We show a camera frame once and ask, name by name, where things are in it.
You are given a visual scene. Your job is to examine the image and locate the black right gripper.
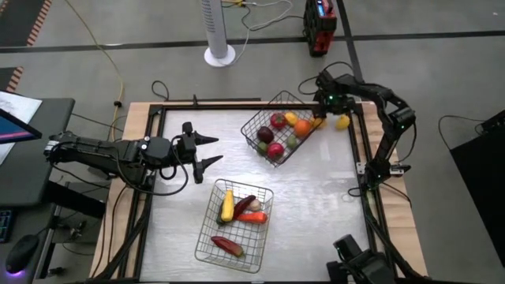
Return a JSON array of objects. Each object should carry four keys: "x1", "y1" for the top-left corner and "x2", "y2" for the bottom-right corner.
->
[{"x1": 312, "y1": 70, "x2": 357, "y2": 120}]

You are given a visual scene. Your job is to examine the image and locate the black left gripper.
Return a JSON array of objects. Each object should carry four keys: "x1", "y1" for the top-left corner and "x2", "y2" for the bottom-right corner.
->
[{"x1": 172, "y1": 121, "x2": 225, "y2": 185}]

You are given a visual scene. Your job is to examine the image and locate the orange fruit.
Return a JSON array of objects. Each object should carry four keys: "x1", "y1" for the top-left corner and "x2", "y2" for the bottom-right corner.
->
[{"x1": 293, "y1": 118, "x2": 313, "y2": 139}]

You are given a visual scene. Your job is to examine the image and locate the red tomato green stem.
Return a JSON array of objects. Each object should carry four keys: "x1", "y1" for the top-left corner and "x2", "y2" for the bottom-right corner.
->
[{"x1": 269, "y1": 111, "x2": 288, "y2": 130}]

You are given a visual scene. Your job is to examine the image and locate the yellow corn cob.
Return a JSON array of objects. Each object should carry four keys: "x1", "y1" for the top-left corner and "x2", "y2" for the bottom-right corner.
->
[{"x1": 220, "y1": 189, "x2": 236, "y2": 223}]

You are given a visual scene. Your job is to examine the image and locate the dark red plum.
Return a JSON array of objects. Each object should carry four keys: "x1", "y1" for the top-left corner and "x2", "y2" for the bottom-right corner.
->
[{"x1": 256, "y1": 125, "x2": 275, "y2": 145}]

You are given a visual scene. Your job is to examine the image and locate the purple red eggplant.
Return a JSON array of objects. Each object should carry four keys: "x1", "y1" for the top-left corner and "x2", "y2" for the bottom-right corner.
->
[{"x1": 232, "y1": 194, "x2": 258, "y2": 221}]

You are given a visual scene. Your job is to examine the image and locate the dark green cucumber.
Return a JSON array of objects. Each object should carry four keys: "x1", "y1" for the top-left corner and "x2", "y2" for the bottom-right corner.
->
[{"x1": 215, "y1": 204, "x2": 229, "y2": 228}]

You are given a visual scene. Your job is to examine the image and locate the red apple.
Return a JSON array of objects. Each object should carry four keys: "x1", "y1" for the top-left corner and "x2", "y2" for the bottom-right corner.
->
[{"x1": 266, "y1": 141, "x2": 286, "y2": 160}]

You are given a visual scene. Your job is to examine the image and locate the orange carrot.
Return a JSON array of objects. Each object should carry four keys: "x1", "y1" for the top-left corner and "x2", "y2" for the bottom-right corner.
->
[{"x1": 236, "y1": 211, "x2": 269, "y2": 226}]

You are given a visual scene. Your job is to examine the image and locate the red chili pepper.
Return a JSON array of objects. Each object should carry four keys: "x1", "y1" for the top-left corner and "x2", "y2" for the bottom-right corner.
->
[{"x1": 210, "y1": 235, "x2": 246, "y2": 259}]

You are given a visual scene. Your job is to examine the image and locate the red black power station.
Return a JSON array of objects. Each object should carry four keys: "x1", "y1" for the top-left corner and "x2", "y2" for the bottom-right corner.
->
[{"x1": 302, "y1": 0, "x2": 339, "y2": 58}]

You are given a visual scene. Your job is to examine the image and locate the white tower fan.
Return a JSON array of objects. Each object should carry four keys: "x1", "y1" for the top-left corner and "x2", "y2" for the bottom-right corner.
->
[{"x1": 200, "y1": 0, "x2": 237, "y2": 69}]

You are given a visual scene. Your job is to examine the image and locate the black device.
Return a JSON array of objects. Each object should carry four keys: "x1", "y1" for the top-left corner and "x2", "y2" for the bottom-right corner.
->
[{"x1": 326, "y1": 233, "x2": 398, "y2": 284}]

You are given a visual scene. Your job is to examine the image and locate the large black case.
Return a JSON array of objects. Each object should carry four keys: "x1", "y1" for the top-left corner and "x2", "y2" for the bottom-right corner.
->
[{"x1": 449, "y1": 110, "x2": 505, "y2": 270}]

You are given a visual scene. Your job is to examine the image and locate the dark grey desk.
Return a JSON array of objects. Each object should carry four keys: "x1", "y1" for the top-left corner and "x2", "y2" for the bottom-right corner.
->
[{"x1": 0, "y1": 97, "x2": 77, "y2": 209}]

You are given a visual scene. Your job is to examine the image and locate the monitor with blue screen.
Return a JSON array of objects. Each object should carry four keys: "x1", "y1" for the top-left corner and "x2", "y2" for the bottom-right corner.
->
[{"x1": 0, "y1": 107, "x2": 43, "y2": 145}]

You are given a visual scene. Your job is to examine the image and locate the white paper sheet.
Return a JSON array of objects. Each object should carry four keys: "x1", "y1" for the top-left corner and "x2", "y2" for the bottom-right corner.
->
[{"x1": 0, "y1": 91, "x2": 43, "y2": 166}]

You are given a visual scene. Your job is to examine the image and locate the black mat orange stripes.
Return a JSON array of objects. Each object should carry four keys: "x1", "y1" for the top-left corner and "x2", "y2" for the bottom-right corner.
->
[
  {"x1": 0, "y1": 66, "x2": 25, "y2": 94},
  {"x1": 0, "y1": 0, "x2": 53, "y2": 48}
]

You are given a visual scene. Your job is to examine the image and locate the black computer mouse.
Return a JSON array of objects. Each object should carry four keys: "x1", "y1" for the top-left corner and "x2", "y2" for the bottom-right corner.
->
[{"x1": 5, "y1": 234, "x2": 41, "y2": 276}]

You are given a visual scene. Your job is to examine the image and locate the black keyboard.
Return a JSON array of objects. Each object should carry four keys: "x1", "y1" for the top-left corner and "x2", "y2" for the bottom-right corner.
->
[{"x1": 0, "y1": 208, "x2": 15, "y2": 244}]

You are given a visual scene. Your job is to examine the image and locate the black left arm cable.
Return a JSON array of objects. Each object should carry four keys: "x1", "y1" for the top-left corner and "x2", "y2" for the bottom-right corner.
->
[{"x1": 114, "y1": 133, "x2": 191, "y2": 197}]

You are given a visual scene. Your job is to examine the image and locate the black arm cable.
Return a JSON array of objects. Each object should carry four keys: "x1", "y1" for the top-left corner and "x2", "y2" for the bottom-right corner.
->
[
  {"x1": 297, "y1": 60, "x2": 356, "y2": 96},
  {"x1": 114, "y1": 133, "x2": 191, "y2": 197}
]

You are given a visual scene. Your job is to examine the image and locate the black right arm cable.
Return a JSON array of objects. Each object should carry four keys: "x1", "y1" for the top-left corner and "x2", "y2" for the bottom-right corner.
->
[{"x1": 297, "y1": 60, "x2": 356, "y2": 96}]

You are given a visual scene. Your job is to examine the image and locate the black wire basket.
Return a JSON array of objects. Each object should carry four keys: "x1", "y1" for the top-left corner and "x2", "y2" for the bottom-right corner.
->
[{"x1": 240, "y1": 90, "x2": 323, "y2": 168}]

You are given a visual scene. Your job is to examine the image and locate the black cable loop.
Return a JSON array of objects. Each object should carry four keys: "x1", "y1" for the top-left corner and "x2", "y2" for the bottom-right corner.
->
[{"x1": 151, "y1": 80, "x2": 171, "y2": 103}]

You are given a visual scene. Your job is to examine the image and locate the black aluminium table frame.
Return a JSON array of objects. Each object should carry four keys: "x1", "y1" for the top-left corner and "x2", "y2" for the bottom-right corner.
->
[{"x1": 91, "y1": 100, "x2": 426, "y2": 284}]

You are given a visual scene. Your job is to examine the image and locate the white wire basket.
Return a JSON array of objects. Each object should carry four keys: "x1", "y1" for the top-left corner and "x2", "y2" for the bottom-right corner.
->
[{"x1": 193, "y1": 177, "x2": 275, "y2": 275}]

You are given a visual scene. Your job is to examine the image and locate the black case cable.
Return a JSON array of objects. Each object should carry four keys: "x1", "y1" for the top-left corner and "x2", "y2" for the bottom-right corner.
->
[{"x1": 437, "y1": 114, "x2": 487, "y2": 151}]

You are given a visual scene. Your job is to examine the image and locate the white cable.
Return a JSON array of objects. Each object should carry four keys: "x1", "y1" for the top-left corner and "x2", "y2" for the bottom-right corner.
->
[{"x1": 235, "y1": 0, "x2": 296, "y2": 67}]

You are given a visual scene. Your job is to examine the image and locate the yellow cable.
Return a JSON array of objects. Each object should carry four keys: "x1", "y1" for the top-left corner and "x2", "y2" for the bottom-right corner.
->
[{"x1": 64, "y1": 0, "x2": 125, "y2": 137}]

